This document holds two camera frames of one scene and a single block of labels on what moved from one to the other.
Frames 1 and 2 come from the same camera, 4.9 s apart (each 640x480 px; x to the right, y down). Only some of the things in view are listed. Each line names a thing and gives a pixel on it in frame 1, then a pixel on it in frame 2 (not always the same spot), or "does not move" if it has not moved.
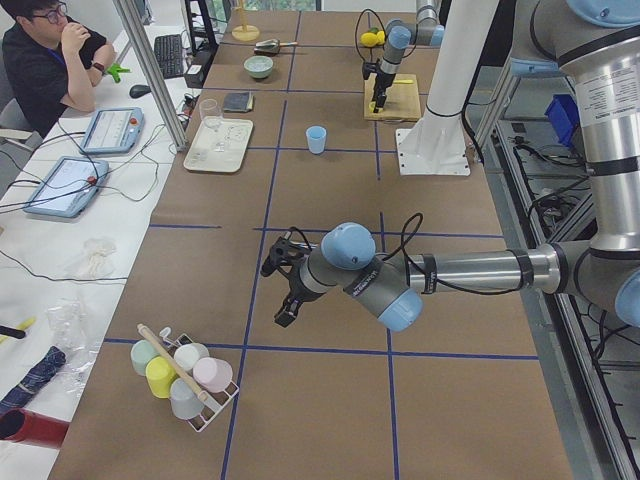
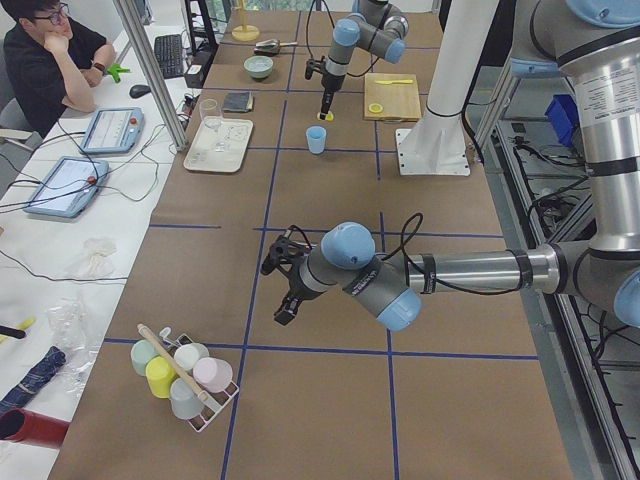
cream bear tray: [219, 144] does not move
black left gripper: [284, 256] does not move
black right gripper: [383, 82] -> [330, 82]
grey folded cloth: [238, 102] does not move
